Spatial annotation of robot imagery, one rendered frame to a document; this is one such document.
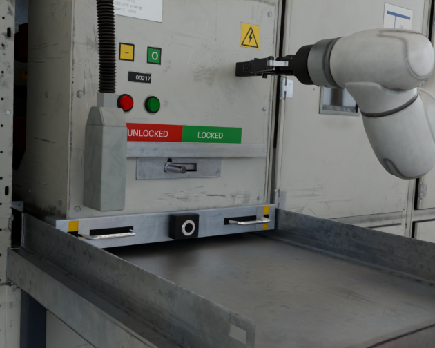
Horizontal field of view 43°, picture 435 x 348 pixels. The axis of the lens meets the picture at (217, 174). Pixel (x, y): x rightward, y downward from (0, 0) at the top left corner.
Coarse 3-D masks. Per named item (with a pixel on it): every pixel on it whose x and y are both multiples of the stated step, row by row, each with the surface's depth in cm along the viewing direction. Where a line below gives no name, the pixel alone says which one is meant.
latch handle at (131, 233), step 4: (128, 232) 106; (132, 232) 103; (80, 236) 99; (84, 236) 99; (88, 236) 98; (92, 236) 98; (96, 236) 98; (100, 236) 99; (104, 236) 99; (108, 236) 100; (112, 236) 100; (116, 236) 101; (120, 236) 101; (124, 236) 102; (128, 236) 102
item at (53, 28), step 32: (32, 0) 111; (64, 0) 99; (32, 32) 112; (64, 32) 99; (32, 64) 112; (64, 64) 99; (32, 96) 112; (64, 96) 100; (32, 128) 113; (64, 128) 100; (32, 160) 113; (64, 160) 100; (32, 192) 113; (64, 192) 100
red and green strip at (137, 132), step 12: (132, 132) 106; (144, 132) 108; (156, 132) 110; (168, 132) 111; (180, 132) 113; (192, 132) 115; (204, 132) 117; (216, 132) 119; (228, 132) 121; (240, 132) 123
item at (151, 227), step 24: (48, 216) 101; (96, 216) 103; (120, 216) 105; (144, 216) 109; (168, 216) 112; (216, 216) 120; (240, 216) 124; (264, 216) 129; (96, 240) 103; (120, 240) 106; (144, 240) 109; (168, 240) 113
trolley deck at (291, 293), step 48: (192, 240) 123; (240, 240) 126; (48, 288) 90; (192, 288) 88; (240, 288) 90; (288, 288) 91; (336, 288) 92; (384, 288) 94; (432, 288) 95; (96, 336) 77; (144, 336) 68; (240, 336) 69; (288, 336) 70; (336, 336) 71; (384, 336) 72; (432, 336) 77
